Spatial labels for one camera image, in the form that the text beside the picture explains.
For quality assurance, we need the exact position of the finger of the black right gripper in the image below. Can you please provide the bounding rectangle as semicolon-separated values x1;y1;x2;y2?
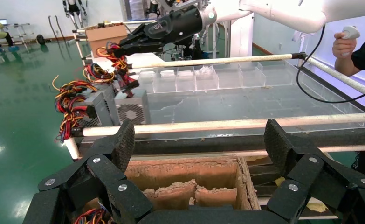
113;41;165;58
124;23;154;44

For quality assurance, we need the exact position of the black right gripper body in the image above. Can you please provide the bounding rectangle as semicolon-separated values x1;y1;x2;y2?
145;5;209;44

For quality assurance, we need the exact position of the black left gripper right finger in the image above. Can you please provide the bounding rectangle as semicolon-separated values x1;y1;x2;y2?
264;119;365;224

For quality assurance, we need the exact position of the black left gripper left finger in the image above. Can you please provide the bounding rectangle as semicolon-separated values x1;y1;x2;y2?
37;119;153;224

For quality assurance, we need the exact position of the white handheld controller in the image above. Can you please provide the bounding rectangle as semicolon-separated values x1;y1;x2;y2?
341;25;361;40

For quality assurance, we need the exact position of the operator bare forearm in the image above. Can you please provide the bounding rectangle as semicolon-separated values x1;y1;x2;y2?
335;51;365;78

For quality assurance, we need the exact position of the dark robot base machinery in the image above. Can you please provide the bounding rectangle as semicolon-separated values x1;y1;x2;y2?
169;34;208;61

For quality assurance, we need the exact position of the operator bare hand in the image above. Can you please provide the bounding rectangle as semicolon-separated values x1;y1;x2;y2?
332;30;358;60

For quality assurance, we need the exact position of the plain cardboard box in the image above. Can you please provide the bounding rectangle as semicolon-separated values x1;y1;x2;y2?
86;23;129;58

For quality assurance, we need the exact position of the white cabinet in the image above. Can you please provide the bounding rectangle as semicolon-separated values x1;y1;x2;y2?
229;13;255;58

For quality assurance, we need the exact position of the worn cardboard box with dividers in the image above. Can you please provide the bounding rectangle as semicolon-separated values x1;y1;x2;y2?
83;156;261;224

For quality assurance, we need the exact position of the standing humanoid robot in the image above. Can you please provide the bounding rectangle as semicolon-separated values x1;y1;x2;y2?
62;0;89;30

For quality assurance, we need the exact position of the clear acrylic divider tray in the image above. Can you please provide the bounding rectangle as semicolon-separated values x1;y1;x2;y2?
137;60;365;128

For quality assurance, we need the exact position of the white frame leg pipe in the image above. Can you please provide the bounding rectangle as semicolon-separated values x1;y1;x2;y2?
63;137;83;161

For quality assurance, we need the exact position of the long white frame pipe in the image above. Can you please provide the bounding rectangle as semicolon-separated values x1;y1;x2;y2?
72;112;365;137

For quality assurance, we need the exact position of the hanging black cable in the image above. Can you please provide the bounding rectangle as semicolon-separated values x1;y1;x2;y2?
296;24;365;105

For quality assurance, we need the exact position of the white frame cart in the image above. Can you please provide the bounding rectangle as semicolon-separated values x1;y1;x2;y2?
3;22;32;44

